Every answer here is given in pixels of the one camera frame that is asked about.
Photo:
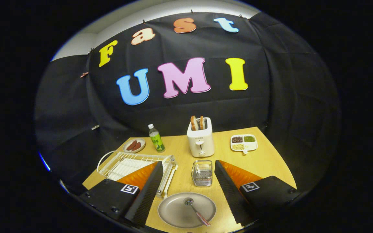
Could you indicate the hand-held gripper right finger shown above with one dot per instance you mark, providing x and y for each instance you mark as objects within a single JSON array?
[{"x": 230, "y": 194}]

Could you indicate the pile of soybeans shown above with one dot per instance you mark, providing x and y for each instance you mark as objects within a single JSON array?
[{"x": 238, "y": 147}]

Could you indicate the pile of red beans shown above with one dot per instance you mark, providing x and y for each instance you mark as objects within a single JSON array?
[{"x": 237, "y": 139}]

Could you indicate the green label drink bottle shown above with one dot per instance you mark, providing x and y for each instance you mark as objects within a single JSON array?
[{"x": 156, "y": 140}]

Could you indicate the silver clip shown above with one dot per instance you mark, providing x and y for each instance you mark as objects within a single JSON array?
[{"x": 95, "y": 127}]

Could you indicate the white toaster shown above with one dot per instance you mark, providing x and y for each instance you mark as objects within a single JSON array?
[{"x": 201, "y": 144}]

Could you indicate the grey round plate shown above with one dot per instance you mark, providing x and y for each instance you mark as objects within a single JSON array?
[{"x": 173, "y": 212}]

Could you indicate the red sausage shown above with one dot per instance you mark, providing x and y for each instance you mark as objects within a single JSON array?
[
  {"x": 131, "y": 145},
  {"x": 136, "y": 146}
]

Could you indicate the small grey dish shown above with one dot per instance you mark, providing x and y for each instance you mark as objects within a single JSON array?
[{"x": 142, "y": 142}]

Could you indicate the pile of green beans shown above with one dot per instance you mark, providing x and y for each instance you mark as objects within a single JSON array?
[{"x": 249, "y": 139}]

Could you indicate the toast slice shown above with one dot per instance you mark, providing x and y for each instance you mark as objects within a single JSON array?
[
  {"x": 194, "y": 123},
  {"x": 202, "y": 122}
]

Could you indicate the black backdrop cloth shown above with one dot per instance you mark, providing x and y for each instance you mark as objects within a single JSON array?
[{"x": 270, "y": 97}]

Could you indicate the white divided snack dish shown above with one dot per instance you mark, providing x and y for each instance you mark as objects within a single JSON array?
[{"x": 251, "y": 146}]

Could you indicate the orange clip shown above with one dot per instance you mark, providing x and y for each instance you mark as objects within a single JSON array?
[{"x": 84, "y": 74}]

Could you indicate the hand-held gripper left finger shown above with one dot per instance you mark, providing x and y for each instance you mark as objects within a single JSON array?
[{"x": 147, "y": 197}]

